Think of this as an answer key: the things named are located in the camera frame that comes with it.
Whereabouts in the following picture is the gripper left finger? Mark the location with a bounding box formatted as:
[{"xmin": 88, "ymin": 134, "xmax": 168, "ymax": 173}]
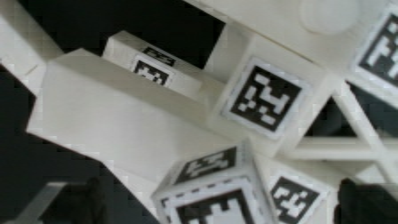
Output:
[{"xmin": 14, "ymin": 178, "xmax": 106, "ymax": 224}]

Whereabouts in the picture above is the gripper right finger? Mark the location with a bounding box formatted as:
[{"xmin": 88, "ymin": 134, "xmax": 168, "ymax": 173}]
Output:
[{"xmin": 333, "ymin": 178, "xmax": 398, "ymax": 224}]

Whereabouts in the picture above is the white tagged cube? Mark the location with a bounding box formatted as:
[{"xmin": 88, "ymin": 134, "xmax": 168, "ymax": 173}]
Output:
[{"xmin": 150, "ymin": 142, "xmax": 328, "ymax": 224}]

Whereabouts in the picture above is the white chair seat part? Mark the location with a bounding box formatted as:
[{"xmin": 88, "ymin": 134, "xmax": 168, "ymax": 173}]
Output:
[{"xmin": 0, "ymin": 0, "xmax": 234, "ymax": 208}]

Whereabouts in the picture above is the white chair leg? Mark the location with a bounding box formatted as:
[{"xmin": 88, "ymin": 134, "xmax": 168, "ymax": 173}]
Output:
[{"xmin": 103, "ymin": 31, "xmax": 204, "ymax": 100}]

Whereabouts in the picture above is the white chair back part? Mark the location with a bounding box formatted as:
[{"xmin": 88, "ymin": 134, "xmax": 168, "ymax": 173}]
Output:
[{"xmin": 184, "ymin": 0, "xmax": 398, "ymax": 224}]

